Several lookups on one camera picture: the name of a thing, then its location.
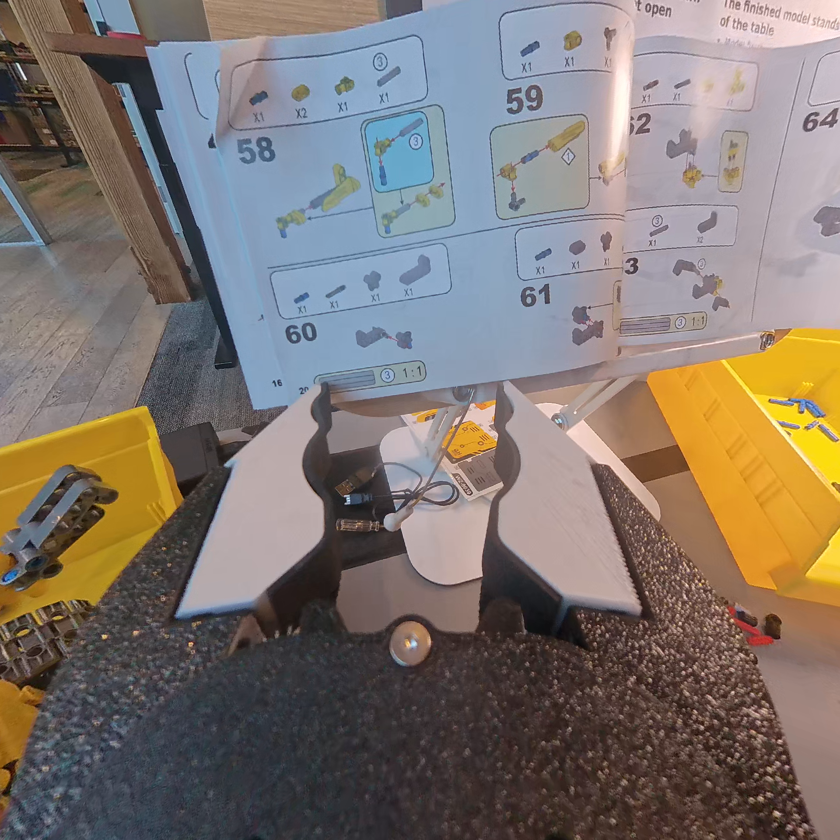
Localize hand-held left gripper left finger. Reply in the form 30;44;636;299
176;382;345;621

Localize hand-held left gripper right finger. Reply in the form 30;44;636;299
482;381;644;622

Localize white metal book stand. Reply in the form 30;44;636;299
325;327;794;585

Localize white instruction booklet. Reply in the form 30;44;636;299
146;0;840;409

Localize white printed task poster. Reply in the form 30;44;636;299
420;0;840;53

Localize black power adapter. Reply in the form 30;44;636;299
159;422;224;490

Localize yellow grey sticker sheet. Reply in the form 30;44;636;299
410;402;506;503

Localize grey rug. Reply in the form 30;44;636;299
134;298;290;434

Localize yellow tracked toy robot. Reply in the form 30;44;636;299
0;465;120;808

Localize pile of black red pegs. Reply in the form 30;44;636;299
725;600;785;647

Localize group of blue pegs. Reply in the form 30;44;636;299
768;395;840;442

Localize glass partition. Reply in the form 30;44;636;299
0;157;53;248

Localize wooden pillar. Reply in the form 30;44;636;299
10;0;194;304

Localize storage shelves with bins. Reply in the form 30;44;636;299
0;39;83;168

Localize black table wooden top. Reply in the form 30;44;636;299
42;33;240;368

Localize arched woven divider panel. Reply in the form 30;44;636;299
202;0;388;42

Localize black usb cable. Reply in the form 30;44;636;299
333;462;460;509

